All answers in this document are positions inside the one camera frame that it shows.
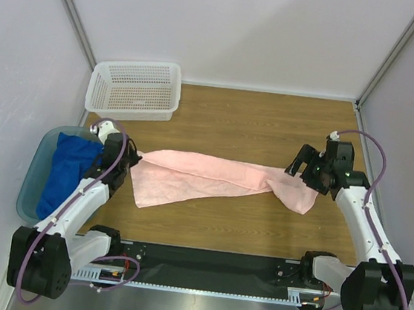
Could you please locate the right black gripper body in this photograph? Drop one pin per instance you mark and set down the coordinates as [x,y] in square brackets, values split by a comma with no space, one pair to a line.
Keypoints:
[311,170]

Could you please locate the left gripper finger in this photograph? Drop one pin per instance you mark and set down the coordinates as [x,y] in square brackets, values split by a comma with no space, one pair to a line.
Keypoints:
[132,148]
[133,160]

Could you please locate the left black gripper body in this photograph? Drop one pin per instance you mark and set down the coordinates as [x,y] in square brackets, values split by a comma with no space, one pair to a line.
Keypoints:
[124,167]

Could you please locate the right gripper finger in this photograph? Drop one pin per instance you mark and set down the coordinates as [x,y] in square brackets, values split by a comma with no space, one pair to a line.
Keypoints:
[304,156]
[313,164]

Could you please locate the pink towel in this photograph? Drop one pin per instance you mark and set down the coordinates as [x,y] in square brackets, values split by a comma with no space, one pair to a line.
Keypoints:
[169,176]

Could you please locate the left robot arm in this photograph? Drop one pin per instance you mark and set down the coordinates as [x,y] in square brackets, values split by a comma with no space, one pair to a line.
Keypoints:
[84,175]

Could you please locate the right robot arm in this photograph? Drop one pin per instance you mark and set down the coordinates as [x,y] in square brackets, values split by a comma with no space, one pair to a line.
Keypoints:
[366,233]

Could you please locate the blue towel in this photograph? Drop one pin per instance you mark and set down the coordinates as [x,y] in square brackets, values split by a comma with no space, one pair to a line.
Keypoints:
[73,156]

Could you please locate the white perforated plastic basket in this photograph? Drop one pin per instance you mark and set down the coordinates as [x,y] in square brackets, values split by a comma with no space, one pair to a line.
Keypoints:
[134,90]

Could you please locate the blue translucent plastic tub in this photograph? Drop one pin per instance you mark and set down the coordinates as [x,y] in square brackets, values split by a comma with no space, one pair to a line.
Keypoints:
[39,169]

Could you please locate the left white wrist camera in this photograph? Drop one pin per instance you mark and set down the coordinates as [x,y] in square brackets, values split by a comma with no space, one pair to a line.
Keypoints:
[103,129]

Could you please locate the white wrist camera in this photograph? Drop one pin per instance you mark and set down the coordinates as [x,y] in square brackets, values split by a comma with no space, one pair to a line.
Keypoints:
[334,136]
[103,129]

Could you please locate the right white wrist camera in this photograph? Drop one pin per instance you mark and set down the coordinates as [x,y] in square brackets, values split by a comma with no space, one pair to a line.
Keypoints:
[334,136]

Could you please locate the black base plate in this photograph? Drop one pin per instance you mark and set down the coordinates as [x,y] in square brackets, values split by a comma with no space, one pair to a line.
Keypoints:
[220,272]

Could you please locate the slotted aluminium rail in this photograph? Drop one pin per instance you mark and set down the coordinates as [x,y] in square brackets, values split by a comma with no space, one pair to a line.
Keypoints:
[107,273]

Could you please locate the left aluminium frame post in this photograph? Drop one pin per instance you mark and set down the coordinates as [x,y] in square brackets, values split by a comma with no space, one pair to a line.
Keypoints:
[80,33]

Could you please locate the aluminium frame post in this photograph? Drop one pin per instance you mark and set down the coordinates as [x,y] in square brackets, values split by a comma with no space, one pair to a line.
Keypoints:
[390,58]
[80,33]

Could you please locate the right aluminium frame post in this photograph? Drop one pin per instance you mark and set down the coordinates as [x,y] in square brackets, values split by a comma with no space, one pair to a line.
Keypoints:
[390,58]

